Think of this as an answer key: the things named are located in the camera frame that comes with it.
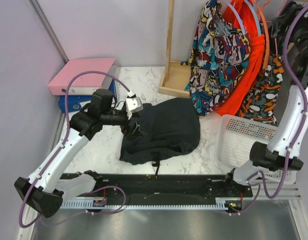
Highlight dark navy shorts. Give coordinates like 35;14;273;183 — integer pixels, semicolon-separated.
119;97;201;169

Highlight orange hanger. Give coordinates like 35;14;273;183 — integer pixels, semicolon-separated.
254;1;270;70

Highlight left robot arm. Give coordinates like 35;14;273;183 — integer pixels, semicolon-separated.
14;89;144;218

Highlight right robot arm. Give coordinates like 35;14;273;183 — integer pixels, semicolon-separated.
216;4;308;197

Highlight light blue hanger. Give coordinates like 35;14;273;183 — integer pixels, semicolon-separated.
244;0;262;36

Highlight pink hanger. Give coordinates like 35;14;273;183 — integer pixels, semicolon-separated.
258;0;288;56

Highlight orange shorts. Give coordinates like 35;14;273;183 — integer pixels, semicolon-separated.
215;0;265;116

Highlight lilac hanger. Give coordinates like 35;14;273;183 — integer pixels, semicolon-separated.
219;0;246;35

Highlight comic print shorts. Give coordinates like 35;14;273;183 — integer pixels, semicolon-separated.
184;0;250;117

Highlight camouflage print shorts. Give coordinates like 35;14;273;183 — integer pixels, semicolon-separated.
236;54;284;126

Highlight blue binder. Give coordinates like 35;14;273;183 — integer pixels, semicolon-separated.
58;79;118;113

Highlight pink binder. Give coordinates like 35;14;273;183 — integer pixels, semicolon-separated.
48;57;117;96

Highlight wooden clothes rack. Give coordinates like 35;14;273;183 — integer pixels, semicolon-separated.
158;0;308;100

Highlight white plastic basket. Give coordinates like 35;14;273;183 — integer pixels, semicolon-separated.
214;114;283;185

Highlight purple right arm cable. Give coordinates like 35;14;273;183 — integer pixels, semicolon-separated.
245;3;308;200

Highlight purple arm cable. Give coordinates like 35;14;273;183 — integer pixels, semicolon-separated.
19;70;134;229
245;3;308;200

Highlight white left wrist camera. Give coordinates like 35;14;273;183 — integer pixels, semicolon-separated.
125;95;143;119

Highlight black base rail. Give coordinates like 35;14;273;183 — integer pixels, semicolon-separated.
61;172;254;207

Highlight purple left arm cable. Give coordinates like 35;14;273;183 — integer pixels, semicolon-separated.
19;70;134;229

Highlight white cable duct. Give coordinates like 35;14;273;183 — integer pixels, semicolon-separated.
61;197;242;211

